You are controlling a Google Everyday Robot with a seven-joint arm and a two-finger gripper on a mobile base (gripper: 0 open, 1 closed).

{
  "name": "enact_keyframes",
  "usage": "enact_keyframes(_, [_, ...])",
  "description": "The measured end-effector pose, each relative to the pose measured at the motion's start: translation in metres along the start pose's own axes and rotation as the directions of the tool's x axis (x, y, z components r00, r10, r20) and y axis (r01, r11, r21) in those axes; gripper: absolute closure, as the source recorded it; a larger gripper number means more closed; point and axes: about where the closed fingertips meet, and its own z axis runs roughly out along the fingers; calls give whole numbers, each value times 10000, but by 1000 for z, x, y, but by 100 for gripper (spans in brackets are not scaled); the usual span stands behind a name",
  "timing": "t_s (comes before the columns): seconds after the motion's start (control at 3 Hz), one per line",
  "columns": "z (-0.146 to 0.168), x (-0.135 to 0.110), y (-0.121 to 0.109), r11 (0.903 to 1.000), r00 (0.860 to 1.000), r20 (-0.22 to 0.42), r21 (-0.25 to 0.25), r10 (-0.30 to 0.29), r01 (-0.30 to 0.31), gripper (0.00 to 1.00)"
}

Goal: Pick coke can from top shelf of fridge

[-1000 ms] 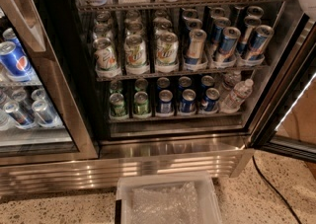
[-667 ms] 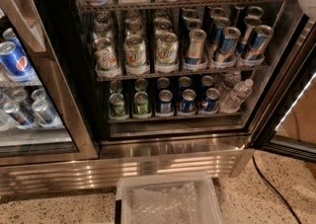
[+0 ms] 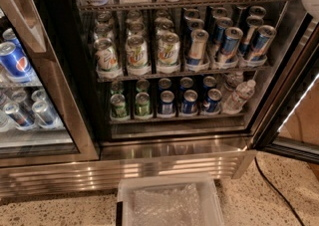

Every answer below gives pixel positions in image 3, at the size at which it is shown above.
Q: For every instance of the front middle 7up can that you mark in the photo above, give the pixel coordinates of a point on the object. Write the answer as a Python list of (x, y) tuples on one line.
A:
[(137, 51)]

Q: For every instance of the blue pepsi can front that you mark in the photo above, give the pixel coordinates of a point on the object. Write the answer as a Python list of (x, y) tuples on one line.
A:
[(14, 60)]

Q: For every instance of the green can front left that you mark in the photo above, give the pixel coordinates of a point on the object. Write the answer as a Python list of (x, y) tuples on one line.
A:
[(119, 106)]

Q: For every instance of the silver can behind door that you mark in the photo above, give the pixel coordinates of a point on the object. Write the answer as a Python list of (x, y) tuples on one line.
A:
[(14, 111), (45, 113)]

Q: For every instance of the bubble wrap sheet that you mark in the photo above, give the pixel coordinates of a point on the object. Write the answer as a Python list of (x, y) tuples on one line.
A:
[(177, 206)]

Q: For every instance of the silver can behind door right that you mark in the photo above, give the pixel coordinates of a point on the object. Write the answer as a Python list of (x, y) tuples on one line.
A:
[(45, 113)]

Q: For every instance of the left fridge glass door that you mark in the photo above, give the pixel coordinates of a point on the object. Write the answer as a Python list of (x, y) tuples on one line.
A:
[(51, 35)]

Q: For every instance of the open right fridge door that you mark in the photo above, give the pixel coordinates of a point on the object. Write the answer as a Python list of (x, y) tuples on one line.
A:
[(290, 125)]

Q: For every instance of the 7up can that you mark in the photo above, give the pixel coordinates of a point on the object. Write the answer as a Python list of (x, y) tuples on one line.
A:
[(137, 51), (106, 54), (168, 50)]

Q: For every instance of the blue pepsi can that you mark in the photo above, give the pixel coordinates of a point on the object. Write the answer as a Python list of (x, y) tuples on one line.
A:
[(14, 60), (166, 102), (189, 102), (211, 100)]

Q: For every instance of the silver can behind door left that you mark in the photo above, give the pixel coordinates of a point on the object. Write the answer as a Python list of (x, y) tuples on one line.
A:
[(14, 111)]

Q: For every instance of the front right 7up can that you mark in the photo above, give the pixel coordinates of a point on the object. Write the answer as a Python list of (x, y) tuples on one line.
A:
[(168, 50)]

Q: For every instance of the front left 7up can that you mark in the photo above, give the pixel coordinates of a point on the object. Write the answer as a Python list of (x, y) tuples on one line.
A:
[(106, 54)]

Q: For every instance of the stainless steel fridge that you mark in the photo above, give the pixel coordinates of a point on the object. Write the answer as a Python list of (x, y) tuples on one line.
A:
[(102, 90)]

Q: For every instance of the front water bottle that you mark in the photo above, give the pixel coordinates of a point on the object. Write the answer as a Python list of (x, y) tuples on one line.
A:
[(239, 97)]

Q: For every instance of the clear plastic bin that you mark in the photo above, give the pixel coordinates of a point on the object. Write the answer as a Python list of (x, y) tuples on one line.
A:
[(209, 201)]

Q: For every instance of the green can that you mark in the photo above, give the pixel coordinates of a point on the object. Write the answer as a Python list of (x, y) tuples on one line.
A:
[(143, 104), (119, 106)]

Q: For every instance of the red bull can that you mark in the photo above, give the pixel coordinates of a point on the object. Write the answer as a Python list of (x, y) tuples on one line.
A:
[(260, 42), (230, 42), (197, 47)]

